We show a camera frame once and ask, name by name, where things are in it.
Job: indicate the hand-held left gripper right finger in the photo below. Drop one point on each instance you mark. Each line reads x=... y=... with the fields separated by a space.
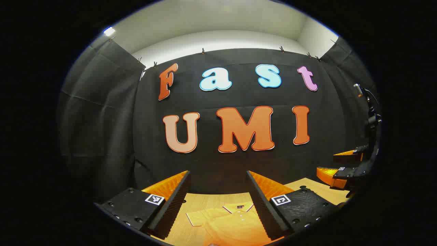
x=264 y=208

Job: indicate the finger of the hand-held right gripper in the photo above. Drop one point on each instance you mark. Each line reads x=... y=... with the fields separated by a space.
x=348 y=157
x=333 y=177

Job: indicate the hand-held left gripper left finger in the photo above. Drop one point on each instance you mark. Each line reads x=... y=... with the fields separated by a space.
x=174 y=205

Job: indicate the orange T-shirt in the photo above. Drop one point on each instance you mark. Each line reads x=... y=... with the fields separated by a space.
x=232 y=225

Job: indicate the black backdrop cloth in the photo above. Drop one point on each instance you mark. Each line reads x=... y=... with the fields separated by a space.
x=211 y=164

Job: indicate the white ceiling light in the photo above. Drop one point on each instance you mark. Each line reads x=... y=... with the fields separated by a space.
x=109 y=31

